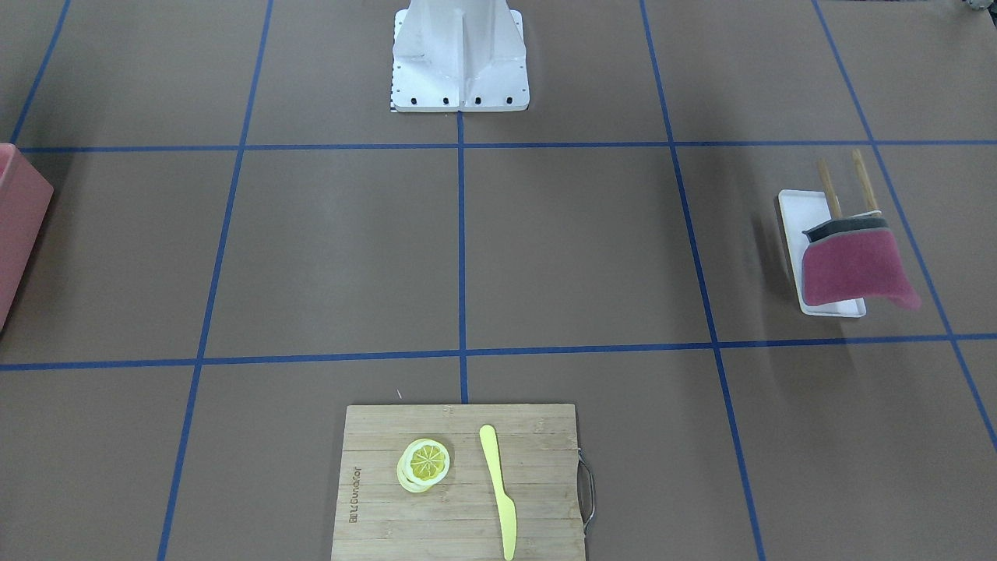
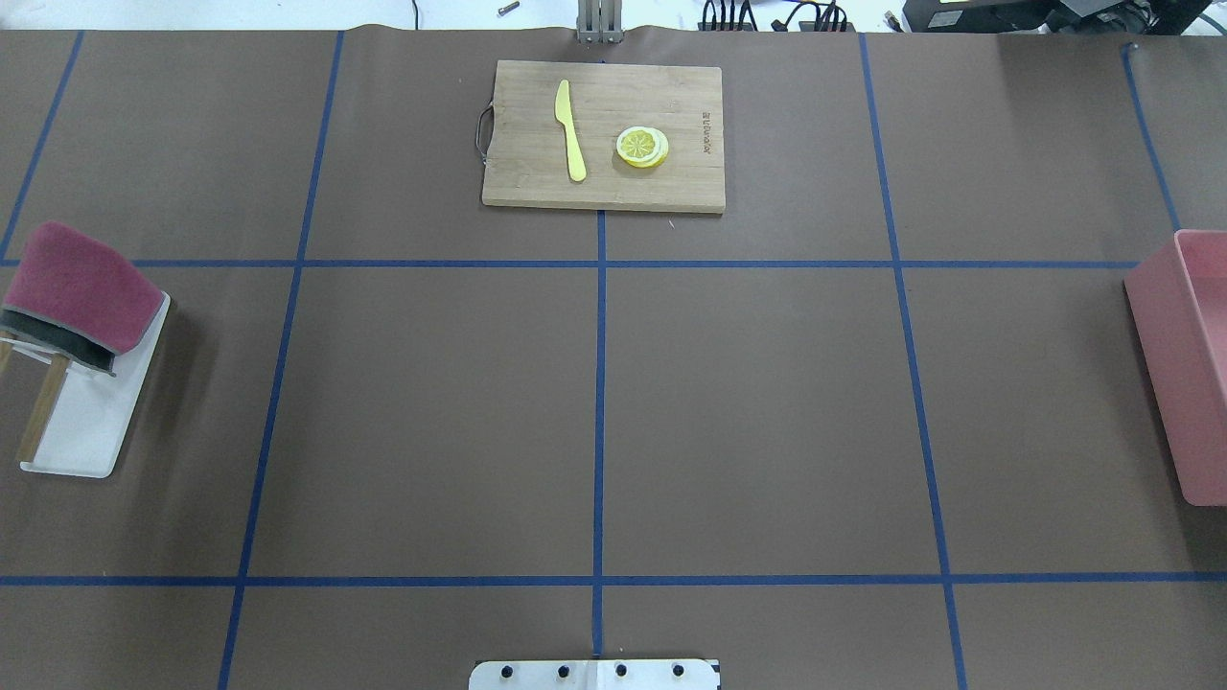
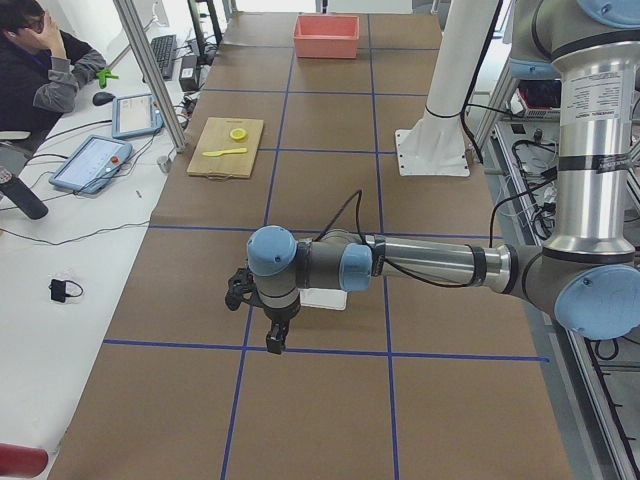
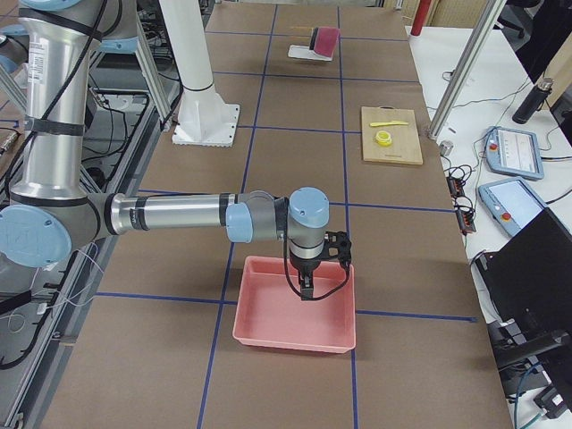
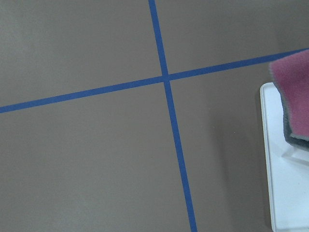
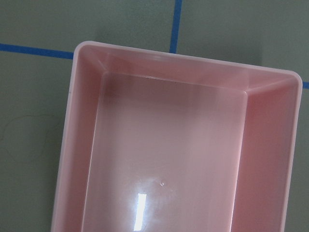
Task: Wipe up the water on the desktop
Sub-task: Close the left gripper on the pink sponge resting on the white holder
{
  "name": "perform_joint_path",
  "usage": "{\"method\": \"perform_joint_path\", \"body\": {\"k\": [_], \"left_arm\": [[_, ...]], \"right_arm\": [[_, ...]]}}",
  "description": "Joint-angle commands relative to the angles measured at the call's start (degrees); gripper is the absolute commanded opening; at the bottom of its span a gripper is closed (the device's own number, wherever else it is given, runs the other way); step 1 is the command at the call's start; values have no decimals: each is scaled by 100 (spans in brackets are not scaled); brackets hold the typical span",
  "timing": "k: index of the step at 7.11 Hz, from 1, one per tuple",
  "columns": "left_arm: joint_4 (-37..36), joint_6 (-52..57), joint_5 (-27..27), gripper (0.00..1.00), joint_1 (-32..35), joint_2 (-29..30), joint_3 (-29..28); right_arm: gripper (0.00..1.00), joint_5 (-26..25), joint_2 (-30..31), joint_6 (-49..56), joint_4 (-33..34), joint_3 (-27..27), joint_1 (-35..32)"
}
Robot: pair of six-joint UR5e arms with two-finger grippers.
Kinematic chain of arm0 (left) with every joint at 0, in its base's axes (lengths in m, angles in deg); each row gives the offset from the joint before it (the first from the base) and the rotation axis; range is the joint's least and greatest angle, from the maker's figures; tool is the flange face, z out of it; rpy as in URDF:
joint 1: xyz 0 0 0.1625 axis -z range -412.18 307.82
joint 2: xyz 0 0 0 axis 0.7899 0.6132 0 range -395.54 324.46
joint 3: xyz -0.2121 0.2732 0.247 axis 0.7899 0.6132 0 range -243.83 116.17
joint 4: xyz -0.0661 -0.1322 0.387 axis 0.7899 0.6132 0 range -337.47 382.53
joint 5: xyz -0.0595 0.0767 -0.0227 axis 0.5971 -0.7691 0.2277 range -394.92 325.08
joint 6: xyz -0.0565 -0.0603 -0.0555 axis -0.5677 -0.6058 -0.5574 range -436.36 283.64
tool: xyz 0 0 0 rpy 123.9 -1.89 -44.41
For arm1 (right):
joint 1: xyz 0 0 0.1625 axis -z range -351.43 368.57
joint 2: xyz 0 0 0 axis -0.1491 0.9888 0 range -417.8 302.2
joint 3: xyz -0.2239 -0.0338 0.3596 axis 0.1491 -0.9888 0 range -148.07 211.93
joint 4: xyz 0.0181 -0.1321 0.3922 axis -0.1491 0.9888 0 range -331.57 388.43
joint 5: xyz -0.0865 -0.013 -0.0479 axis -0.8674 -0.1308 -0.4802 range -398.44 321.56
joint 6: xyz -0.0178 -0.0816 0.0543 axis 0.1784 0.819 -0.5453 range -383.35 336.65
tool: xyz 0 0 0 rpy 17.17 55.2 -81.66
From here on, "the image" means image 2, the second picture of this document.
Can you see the pink and grey cloth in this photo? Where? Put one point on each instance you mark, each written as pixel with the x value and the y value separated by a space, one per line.
pixel 79 297

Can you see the yellow plastic knife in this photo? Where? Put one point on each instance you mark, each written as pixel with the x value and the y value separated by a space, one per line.
pixel 576 163

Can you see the yellow lemon slice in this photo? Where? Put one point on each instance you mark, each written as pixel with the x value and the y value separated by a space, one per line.
pixel 642 147

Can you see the bamboo cutting board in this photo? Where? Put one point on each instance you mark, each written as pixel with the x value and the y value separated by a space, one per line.
pixel 525 163

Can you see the pink plastic bin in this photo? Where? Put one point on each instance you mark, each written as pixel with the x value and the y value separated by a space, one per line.
pixel 1177 299

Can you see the black computer monitor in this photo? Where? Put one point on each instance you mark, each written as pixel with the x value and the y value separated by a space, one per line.
pixel 1052 17

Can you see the aluminium frame post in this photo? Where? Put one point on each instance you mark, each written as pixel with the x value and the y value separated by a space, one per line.
pixel 600 21

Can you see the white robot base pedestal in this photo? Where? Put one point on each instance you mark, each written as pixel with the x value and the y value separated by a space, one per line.
pixel 643 673

